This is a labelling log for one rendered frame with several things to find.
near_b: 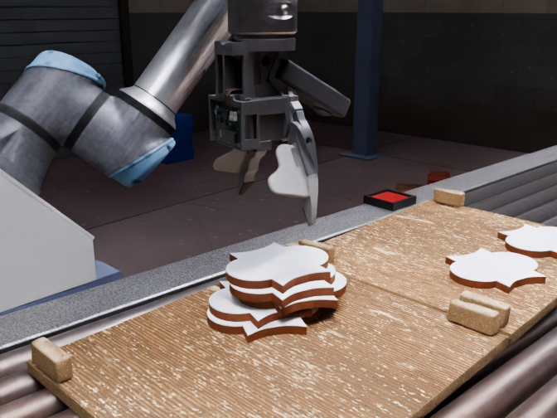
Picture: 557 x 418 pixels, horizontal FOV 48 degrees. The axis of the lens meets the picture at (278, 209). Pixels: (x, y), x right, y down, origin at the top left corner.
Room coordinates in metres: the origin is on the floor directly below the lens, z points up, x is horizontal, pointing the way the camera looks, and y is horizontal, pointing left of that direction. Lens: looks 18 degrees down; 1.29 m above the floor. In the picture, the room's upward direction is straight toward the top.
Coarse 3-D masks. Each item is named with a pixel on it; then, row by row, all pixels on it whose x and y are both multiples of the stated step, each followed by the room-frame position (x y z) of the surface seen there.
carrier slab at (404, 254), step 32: (384, 224) 1.03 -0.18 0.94; (416, 224) 1.03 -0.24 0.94; (448, 224) 1.03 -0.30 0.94; (480, 224) 1.03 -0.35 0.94; (512, 224) 1.03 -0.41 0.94; (352, 256) 0.88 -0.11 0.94; (384, 256) 0.88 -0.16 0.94; (416, 256) 0.88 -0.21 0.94; (384, 288) 0.77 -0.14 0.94; (416, 288) 0.77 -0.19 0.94; (448, 288) 0.77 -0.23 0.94; (544, 288) 0.77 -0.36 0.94; (512, 320) 0.67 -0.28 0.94
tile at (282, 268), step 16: (240, 256) 0.73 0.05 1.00; (256, 256) 0.73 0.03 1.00; (272, 256) 0.73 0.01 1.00; (288, 256) 0.73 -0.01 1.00; (304, 256) 0.73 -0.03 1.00; (320, 256) 0.73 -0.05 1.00; (240, 272) 0.68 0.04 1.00; (256, 272) 0.68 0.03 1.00; (272, 272) 0.68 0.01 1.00; (288, 272) 0.68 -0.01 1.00; (304, 272) 0.68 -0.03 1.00; (320, 272) 0.69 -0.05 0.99; (256, 288) 0.66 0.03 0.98; (288, 288) 0.66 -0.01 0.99
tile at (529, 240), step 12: (528, 228) 0.97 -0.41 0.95; (540, 228) 0.97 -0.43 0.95; (552, 228) 0.97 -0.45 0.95; (504, 240) 0.95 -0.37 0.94; (516, 240) 0.92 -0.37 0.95; (528, 240) 0.92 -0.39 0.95; (540, 240) 0.92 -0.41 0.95; (552, 240) 0.92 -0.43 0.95; (516, 252) 0.89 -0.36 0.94; (528, 252) 0.88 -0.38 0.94; (540, 252) 0.87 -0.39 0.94; (552, 252) 0.87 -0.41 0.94
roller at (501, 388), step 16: (544, 336) 0.67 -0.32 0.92; (528, 352) 0.63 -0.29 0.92; (544, 352) 0.63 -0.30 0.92; (512, 368) 0.59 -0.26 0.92; (528, 368) 0.60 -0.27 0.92; (544, 368) 0.61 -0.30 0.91; (480, 384) 0.57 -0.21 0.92; (496, 384) 0.57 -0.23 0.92; (512, 384) 0.57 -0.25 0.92; (528, 384) 0.58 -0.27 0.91; (544, 384) 0.61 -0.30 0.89; (464, 400) 0.54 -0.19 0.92; (480, 400) 0.54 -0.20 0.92; (496, 400) 0.55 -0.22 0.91; (512, 400) 0.56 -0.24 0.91; (432, 416) 0.52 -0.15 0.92; (448, 416) 0.51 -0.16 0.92; (464, 416) 0.51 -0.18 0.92; (480, 416) 0.52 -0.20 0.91; (496, 416) 0.54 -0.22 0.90
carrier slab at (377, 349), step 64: (128, 320) 0.67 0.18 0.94; (192, 320) 0.67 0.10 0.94; (320, 320) 0.67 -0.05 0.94; (384, 320) 0.67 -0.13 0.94; (448, 320) 0.67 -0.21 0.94; (64, 384) 0.54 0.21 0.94; (128, 384) 0.54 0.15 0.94; (192, 384) 0.54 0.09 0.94; (256, 384) 0.54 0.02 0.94; (320, 384) 0.54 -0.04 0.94; (384, 384) 0.54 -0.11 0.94; (448, 384) 0.54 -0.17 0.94
